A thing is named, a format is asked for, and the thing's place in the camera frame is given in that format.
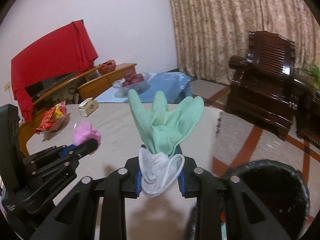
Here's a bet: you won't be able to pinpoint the beige tissue box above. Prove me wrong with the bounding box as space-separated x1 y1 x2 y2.
78 98 99 117

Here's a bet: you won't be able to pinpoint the pink tissue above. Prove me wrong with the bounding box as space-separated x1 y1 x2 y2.
72 120 101 146

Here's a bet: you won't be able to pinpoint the dark wooden armchair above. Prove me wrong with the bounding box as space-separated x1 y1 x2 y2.
225 31 299 140

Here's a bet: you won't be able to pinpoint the red apples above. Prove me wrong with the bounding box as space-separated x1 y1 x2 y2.
122 70 144 87

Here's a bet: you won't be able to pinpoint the wooden TV cabinet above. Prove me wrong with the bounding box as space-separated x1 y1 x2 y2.
18 63 136 156

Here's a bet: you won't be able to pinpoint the floral beige curtain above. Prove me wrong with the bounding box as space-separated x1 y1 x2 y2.
170 0 319 84

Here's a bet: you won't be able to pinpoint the blue tablecloth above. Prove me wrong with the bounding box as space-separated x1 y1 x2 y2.
96 72 192 104

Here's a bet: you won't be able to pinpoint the red cloth cover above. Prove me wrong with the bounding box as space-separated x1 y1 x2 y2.
11 20 98 121

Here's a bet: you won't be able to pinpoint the dark wooden side table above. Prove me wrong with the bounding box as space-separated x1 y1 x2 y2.
296 88 320 148

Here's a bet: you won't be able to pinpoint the glass fruit bowl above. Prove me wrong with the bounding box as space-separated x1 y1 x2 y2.
112 73 151 98

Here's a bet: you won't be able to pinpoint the green potted plant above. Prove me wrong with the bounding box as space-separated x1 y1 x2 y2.
302 61 320 89

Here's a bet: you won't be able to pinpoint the black lined trash bin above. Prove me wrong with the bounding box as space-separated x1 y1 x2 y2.
184 159 310 239

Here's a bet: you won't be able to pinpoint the red snack bag bowl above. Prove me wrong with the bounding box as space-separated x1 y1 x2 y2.
35 100 70 140

